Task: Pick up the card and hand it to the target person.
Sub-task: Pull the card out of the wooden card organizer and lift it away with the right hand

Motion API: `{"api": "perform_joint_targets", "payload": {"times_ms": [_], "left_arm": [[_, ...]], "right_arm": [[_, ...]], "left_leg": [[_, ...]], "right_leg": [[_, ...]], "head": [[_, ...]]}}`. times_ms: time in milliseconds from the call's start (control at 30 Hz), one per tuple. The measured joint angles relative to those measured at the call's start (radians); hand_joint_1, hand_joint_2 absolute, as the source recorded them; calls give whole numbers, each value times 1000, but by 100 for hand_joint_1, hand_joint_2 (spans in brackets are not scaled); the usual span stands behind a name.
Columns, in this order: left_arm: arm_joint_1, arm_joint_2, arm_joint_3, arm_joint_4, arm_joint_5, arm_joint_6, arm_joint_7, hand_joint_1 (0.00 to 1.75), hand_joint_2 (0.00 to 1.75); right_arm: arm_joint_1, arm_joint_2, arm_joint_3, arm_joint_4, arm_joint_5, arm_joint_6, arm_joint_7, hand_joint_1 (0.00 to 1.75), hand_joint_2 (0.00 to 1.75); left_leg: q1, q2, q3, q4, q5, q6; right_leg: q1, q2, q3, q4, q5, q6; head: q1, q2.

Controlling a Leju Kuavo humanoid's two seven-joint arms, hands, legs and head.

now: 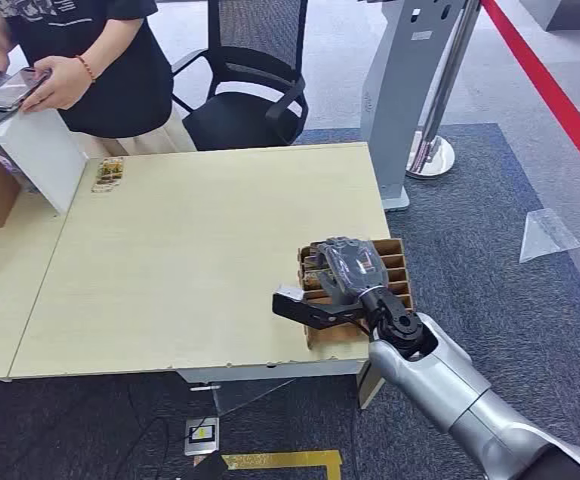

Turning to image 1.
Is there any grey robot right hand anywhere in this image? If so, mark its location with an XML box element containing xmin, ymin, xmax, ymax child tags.
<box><xmin>310</xmin><ymin>236</ymin><xmax>390</xmax><ymax>299</ymax></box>

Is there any person's left hand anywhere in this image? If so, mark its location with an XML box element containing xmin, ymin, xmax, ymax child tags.
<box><xmin>21</xmin><ymin>56</ymin><xmax>95</xmax><ymax>113</ymax></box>

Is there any black smartphone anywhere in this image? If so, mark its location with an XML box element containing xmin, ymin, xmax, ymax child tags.
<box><xmin>0</xmin><ymin>66</ymin><xmax>52</xmax><ymax>112</ymax></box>

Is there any brown wooden card organizer tray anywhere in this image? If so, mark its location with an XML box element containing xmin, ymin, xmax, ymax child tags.
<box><xmin>297</xmin><ymin>238</ymin><xmax>415</xmax><ymax>351</ymax></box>

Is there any person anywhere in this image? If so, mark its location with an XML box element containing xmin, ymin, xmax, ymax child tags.
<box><xmin>0</xmin><ymin>0</ymin><xmax>197</xmax><ymax>159</ymax></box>

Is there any white desk riser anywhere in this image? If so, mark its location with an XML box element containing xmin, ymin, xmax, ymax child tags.
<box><xmin>0</xmin><ymin>107</ymin><xmax>88</xmax><ymax>215</ymax></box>

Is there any grey kiosk stand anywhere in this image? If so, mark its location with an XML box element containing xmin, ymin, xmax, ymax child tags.
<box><xmin>359</xmin><ymin>0</ymin><xmax>471</xmax><ymax>213</ymax></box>

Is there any black mesh office chair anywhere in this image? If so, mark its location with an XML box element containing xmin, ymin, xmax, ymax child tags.
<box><xmin>171</xmin><ymin>0</ymin><xmax>310</xmax><ymax>152</ymax></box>

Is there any clear plastic floor marker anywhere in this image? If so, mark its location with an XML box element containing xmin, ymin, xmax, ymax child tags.
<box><xmin>519</xmin><ymin>207</ymin><xmax>580</xmax><ymax>265</ymax></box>

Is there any silver floor socket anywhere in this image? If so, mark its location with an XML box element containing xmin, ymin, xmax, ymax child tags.
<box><xmin>184</xmin><ymin>417</ymin><xmax>220</xmax><ymax>457</ymax></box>

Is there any red barrier belt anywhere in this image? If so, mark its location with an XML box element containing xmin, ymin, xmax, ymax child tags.
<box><xmin>479</xmin><ymin>0</ymin><xmax>580</xmax><ymax>194</ymax></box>

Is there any grey platform base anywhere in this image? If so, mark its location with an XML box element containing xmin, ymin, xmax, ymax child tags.
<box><xmin>519</xmin><ymin>0</ymin><xmax>580</xmax><ymax>32</ymax></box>

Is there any red bead bracelet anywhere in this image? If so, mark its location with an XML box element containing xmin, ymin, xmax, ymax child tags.
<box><xmin>75</xmin><ymin>54</ymin><xmax>97</xmax><ymax>85</ymax></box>

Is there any chrome stanchion post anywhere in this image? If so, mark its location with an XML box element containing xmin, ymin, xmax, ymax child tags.
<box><xmin>406</xmin><ymin>0</ymin><xmax>482</xmax><ymax>180</ymax></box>

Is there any grey metal table frame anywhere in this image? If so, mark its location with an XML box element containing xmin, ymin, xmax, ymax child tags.
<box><xmin>177</xmin><ymin>360</ymin><xmax>386</xmax><ymax>410</ymax></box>

